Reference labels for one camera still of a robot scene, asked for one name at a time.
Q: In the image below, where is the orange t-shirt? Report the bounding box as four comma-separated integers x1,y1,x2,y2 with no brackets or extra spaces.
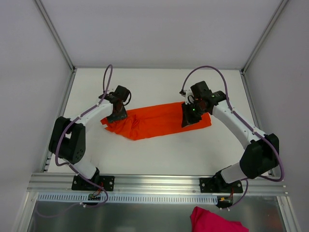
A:
100,102,211,141

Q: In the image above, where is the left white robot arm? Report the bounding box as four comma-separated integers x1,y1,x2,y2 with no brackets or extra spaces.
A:
48,86,131,191

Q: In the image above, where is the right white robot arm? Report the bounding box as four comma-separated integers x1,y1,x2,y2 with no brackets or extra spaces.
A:
180,81,280,193

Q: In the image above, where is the pink t-shirt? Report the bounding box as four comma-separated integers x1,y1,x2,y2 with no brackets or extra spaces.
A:
190,206,249,232

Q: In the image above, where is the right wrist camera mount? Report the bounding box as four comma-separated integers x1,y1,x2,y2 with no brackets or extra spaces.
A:
184,90,195,104

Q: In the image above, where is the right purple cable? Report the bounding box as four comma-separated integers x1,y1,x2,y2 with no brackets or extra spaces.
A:
179,65,285,182

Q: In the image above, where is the slotted white cable duct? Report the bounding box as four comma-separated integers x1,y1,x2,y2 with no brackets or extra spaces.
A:
37,192,218,205

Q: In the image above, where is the aluminium mounting rail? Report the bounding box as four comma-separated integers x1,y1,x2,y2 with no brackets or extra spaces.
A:
27,173,289,196

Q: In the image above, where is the left aluminium frame post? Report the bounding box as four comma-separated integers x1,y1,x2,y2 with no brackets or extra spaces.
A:
33,0,76,72

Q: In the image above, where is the aluminium frame post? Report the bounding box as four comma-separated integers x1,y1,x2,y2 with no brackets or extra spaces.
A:
33,0,76,72
240,0,290,73

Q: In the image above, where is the right aluminium frame post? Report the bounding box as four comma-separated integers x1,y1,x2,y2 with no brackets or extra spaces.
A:
240,0,290,73

